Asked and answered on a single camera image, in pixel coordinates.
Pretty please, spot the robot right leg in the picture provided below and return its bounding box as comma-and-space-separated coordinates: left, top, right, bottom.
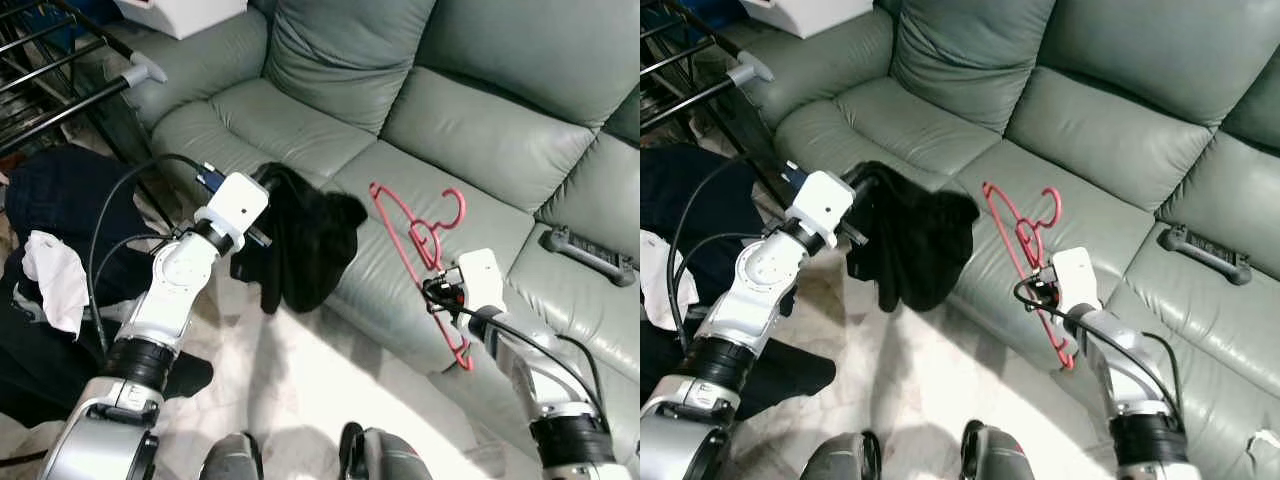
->
338, 422, 436, 480
962, 420, 1051, 480

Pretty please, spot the black garment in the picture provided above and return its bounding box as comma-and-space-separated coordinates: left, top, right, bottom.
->
845, 160, 983, 313
230, 162, 369, 316

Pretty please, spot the black metal drying rack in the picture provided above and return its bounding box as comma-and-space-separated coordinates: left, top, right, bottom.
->
640, 0, 776, 206
0, 0, 169, 216

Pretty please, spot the grey-green leather sofa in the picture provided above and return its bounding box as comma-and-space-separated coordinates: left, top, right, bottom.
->
130, 0, 641, 480
755, 0, 1280, 480

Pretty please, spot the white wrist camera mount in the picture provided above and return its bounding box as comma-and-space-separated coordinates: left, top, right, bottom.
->
790, 170, 857, 251
1050, 246, 1101, 313
195, 172, 271, 253
455, 248, 508, 316

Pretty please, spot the white storage box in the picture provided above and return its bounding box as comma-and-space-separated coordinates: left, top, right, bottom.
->
738, 0, 874, 41
112, 0, 249, 41

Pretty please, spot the robot left leg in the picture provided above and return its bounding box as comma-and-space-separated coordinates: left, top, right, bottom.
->
800, 430, 881, 480
198, 432, 264, 480

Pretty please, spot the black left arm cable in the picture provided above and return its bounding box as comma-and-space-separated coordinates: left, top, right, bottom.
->
668, 153, 811, 346
88, 153, 226, 353

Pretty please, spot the red plastic hanger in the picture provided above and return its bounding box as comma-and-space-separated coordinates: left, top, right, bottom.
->
982, 180, 1079, 371
368, 182, 476, 373

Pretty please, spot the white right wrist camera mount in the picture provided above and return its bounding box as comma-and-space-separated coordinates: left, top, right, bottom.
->
455, 248, 508, 316
1050, 246, 1101, 313

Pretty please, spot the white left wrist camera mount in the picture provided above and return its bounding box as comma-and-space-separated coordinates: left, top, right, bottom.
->
195, 172, 271, 253
790, 170, 857, 251

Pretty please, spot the robot leg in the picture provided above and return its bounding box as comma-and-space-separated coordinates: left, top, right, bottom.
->
800, 430, 881, 480
962, 420, 1051, 480
198, 432, 264, 480
338, 422, 436, 480

